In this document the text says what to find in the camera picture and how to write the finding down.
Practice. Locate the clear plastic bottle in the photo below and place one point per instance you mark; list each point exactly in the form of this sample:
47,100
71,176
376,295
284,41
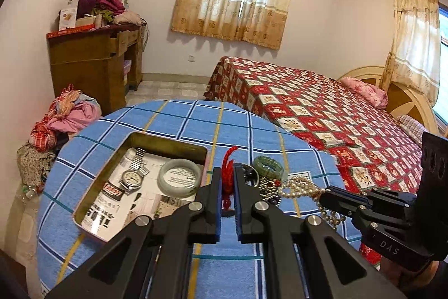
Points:
31,193

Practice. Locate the pale jade bangle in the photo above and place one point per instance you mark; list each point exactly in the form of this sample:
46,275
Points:
162,185

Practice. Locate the narrow beige patterned curtain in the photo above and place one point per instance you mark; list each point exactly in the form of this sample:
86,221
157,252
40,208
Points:
414,39

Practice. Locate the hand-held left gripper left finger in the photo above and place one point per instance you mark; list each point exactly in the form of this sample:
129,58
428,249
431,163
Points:
218,204

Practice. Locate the rectangular metal tin box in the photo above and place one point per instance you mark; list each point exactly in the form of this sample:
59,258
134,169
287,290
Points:
103,178

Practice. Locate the grey patterned cloth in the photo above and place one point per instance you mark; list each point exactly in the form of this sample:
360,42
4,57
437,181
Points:
35,162

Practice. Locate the red tassel charm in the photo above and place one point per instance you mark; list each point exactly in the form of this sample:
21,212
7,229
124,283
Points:
227,159

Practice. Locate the striped pillow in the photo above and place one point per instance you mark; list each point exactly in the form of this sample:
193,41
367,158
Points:
413,127

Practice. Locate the round table with blue cloth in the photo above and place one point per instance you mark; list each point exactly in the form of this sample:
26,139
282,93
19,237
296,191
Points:
210,124

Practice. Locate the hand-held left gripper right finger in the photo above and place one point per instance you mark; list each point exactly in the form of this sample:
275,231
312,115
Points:
238,204

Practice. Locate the flat red box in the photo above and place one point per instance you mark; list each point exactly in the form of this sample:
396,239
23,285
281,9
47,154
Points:
70,32

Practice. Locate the colourful clothes heap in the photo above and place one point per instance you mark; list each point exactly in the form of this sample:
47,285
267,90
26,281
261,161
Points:
70,113

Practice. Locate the silver wristwatch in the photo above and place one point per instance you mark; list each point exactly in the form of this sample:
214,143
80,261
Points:
129,178

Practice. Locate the cream wooden headboard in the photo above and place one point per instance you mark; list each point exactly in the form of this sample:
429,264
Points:
406,103

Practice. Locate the pink floral pillow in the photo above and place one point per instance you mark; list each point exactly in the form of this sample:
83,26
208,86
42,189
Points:
364,90

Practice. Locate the bed with red quilt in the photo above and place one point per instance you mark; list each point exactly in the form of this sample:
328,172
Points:
315,103

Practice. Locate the printed paper leaflet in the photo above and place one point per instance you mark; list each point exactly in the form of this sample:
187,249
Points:
105,215

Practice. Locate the brown wooden desk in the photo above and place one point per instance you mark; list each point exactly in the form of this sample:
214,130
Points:
87,74

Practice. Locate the white cardboard box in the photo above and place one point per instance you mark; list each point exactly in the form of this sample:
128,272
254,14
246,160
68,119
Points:
68,13

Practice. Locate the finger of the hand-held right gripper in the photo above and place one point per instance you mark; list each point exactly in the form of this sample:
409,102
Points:
350,196
378,220

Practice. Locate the purple and pink clothes heap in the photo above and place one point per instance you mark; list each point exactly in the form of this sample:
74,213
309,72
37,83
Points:
105,3

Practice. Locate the stacked pink storage boxes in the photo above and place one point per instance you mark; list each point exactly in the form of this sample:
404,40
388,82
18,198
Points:
127,73

